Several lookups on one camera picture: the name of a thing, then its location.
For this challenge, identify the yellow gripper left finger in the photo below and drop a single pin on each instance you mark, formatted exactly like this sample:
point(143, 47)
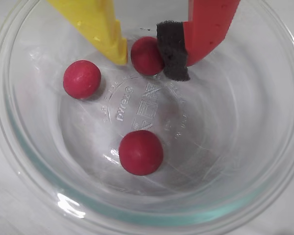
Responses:
point(93, 27)

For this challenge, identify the red ball pill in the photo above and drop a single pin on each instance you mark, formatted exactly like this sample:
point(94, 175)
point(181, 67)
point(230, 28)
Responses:
point(145, 55)
point(140, 153)
point(82, 79)

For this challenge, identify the glass bowl with embossed logo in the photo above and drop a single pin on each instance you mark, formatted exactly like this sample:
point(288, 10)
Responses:
point(235, 147)

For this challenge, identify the gripper red right finger foam pad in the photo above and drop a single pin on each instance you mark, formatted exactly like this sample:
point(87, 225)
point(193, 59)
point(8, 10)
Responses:
point(205, 29)

